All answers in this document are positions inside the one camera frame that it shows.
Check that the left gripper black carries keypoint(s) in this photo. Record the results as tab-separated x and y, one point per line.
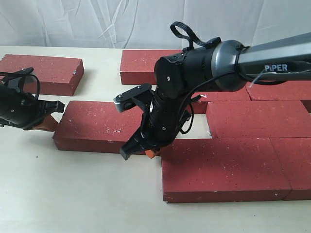
21	110

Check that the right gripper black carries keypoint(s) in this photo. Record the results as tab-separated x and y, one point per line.
165	119

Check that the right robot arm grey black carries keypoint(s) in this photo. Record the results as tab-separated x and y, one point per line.
211	66

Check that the back row left brick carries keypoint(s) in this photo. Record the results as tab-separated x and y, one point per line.
137	66

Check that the third row red brick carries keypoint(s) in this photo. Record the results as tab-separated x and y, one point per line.
258	119

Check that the second row right brick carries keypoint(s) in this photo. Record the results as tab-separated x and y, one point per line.
291	90

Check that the white fabric backdrop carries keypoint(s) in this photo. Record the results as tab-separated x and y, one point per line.
145	24

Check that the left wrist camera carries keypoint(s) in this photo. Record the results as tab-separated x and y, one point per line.
17	80

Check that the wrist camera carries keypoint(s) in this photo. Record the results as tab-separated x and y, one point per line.
17	80
140	96

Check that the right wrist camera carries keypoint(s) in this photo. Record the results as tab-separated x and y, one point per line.
140	96

